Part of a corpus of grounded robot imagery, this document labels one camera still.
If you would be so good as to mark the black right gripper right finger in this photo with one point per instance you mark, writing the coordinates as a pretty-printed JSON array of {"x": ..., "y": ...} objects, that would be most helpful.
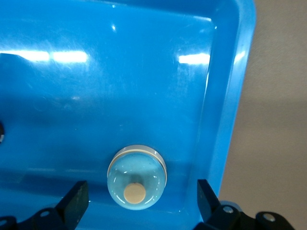
[{"x": 211, "y": 213}]

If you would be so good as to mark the blue plastic tray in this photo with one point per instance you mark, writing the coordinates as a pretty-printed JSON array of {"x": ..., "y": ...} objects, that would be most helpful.
[{"x": 120, "y": 95}]

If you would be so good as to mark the blue call bell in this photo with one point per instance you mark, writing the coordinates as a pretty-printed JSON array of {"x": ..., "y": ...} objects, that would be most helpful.
[{"x": 134, "y": 172}]

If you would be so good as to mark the brown table mat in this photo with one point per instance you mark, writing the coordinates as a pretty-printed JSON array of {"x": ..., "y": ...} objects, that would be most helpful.
[{"x": 275, "y": 95}]

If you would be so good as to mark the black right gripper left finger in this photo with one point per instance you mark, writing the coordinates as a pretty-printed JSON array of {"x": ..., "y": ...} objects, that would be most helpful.
[{"x": 72, "y": 208}]

